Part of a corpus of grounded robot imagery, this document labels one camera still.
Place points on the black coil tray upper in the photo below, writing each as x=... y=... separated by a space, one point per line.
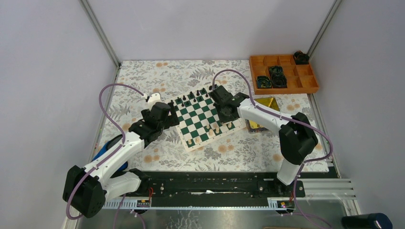
x=275 y=70

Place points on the black coil tray lower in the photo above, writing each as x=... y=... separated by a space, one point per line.
x=279 y=81

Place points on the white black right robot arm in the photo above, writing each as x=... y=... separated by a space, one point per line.
x=296 y=136

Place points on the green white chess board mat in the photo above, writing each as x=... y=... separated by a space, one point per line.
x=195 y=111

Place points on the black mounting base rail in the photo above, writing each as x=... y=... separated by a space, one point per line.
x=214 y=189

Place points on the wooden compartment tray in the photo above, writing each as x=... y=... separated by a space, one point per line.
x=300 y=78

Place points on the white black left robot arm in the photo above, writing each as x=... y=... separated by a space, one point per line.
x=88 y=188

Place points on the blue object under arm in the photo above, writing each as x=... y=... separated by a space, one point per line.
x=106 y=147

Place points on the dark cylinder bottom right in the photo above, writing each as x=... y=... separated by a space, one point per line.
x=367 y=221

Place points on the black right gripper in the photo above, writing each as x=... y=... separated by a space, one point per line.
x=223 y=119

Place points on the black coil outside tray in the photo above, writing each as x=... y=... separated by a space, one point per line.
x=300 y=58

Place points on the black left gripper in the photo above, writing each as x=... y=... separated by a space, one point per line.
x=172 y=120

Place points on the floral table mat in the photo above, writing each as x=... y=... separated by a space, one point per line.
x=239 y=151

